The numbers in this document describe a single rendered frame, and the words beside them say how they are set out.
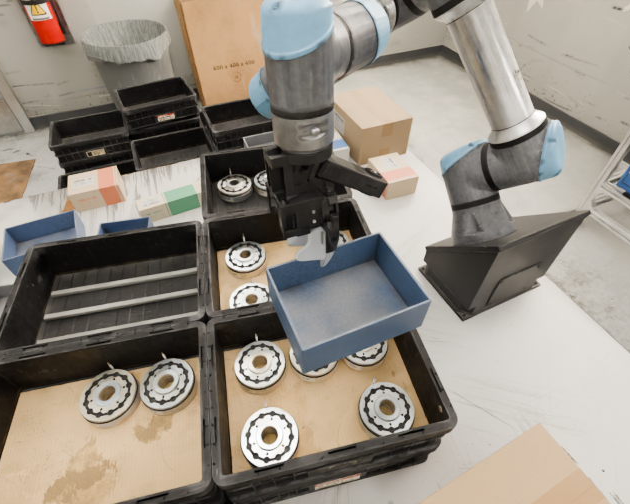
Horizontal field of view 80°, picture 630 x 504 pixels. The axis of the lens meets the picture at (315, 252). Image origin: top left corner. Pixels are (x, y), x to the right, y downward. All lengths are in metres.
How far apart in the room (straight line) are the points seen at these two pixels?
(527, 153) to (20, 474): 1.12
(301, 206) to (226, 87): 3.06
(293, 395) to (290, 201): 0.43
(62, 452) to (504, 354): 0.97
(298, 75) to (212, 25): 3.04
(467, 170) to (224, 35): 2.78
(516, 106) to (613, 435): 0.73
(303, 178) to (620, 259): 2.35
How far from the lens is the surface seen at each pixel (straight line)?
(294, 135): 0.45
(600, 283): 2.49
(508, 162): 0.93
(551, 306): 1.24
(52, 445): 0.91
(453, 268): 1.05
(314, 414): 0.79
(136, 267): 1.08
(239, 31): 3.51
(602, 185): 2.63
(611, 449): 1.10
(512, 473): 0.80
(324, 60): 0.44
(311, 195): 0.50
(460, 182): 0.98
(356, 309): 0.61
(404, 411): 0.77
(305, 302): 0.62
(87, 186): 1.52
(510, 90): 0.89
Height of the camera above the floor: 1.57
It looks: 47 degrees down
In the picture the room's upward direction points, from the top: straight up
